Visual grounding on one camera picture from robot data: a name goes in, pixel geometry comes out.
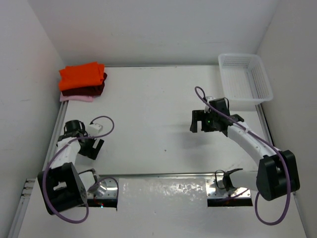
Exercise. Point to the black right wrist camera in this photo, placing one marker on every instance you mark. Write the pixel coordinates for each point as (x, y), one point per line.
(220, 104)

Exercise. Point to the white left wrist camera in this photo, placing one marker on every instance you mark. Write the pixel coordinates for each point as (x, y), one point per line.
(94, 129)

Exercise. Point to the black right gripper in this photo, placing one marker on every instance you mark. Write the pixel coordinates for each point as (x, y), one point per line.
(194, 126)

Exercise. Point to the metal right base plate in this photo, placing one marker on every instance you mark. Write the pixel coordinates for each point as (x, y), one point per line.
(215, 190)

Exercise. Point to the orange t-shirt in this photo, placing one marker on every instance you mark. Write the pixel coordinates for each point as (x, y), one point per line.
(86, 75)

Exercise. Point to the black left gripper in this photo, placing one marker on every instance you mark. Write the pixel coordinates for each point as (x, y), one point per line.
(91, 152)

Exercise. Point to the dark red t-shirt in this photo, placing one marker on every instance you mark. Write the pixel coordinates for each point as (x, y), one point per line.
(86, 91)

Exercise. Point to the white plastic basket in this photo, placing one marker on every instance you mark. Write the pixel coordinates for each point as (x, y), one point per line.
(244, 78)

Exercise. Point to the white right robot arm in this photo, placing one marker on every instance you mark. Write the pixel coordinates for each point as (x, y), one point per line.
(276, 169)

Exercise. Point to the metal base plate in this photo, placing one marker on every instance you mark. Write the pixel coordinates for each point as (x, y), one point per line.
(106, 187)
(215, 190)

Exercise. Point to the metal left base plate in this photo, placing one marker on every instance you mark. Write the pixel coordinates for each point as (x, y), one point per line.
(106, 187)

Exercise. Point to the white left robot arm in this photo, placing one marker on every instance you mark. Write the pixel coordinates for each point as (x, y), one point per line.
(63, 184)

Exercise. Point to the pink t-shirt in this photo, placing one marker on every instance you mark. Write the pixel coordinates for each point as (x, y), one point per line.
(76, 98)

